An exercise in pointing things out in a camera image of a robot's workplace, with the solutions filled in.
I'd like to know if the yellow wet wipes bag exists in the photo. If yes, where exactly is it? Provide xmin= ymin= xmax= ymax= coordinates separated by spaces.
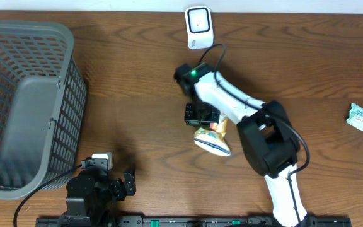
xmin=193 ymin=113 xmax=231 ymax=156

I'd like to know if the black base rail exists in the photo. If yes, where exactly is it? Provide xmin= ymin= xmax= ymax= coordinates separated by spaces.
xmin=35 ymin=215 xmax=353 ymax=227

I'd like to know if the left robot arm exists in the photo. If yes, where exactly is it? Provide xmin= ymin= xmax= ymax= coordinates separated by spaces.
xmin=62 ymin=158 xmax=136 ymax=227

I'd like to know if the left camera cable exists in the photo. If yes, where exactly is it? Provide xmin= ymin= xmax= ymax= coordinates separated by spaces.
xmin=13 ymin=163 xmax=84 ymax=227

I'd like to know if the grey plastic shopping basket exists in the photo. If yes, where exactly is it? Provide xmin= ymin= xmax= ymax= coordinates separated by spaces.
xmin=0 ymin=20 xmax=87 ymax=200

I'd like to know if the white barcode scanner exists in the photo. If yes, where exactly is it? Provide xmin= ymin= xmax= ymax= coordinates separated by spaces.
xmin=185 ymin=6 xmax=214 ymax=50

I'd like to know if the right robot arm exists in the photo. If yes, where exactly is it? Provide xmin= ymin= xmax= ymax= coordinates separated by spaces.
xmin=174 ymin=63 xmax=307 ymax=226

